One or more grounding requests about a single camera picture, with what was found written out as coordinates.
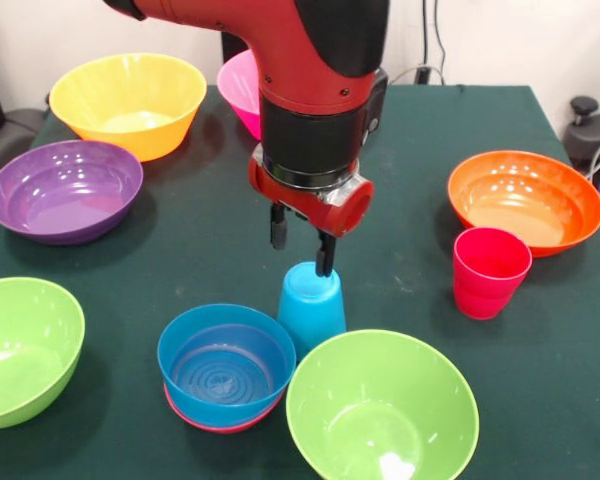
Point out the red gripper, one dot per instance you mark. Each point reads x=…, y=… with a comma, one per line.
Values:
x=330, y=212

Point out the blue plastic cup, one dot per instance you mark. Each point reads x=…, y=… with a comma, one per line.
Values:
x=310, y=310

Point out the small blue plastic bowl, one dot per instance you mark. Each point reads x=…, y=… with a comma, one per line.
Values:
x=225, y=370

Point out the light green plastic bowl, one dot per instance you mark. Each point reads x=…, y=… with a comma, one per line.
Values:
x=380, y=400
x=25, y=350

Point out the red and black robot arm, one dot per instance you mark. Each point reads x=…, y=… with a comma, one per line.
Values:
x=310, y=75

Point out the dark green table cloth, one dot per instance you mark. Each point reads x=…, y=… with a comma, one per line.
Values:
x=180, y=250

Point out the large pink plastic bowl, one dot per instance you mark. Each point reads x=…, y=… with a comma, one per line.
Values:
x=240, y=85

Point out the red plastic cup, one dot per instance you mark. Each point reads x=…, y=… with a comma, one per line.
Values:
x=485, y=290

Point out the small red plastic bowl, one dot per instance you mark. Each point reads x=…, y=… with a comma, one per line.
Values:
x=220, y=427

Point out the shallow orange plastic bowl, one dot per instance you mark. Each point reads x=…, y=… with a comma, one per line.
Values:
x=525, y=205

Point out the large yellow-orange plastic bowl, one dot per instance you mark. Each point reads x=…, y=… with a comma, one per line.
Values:
x=130, y=85

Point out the shallow purple plastic bowl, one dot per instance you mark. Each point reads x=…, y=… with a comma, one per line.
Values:
x=65, y=195

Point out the black floor stand base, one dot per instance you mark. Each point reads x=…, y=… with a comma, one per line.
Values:
x=590, y=135

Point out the black wall plug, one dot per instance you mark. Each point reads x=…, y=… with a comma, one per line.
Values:
x=423, y=75

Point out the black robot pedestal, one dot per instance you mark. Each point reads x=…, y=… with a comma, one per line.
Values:
x=232, y=47

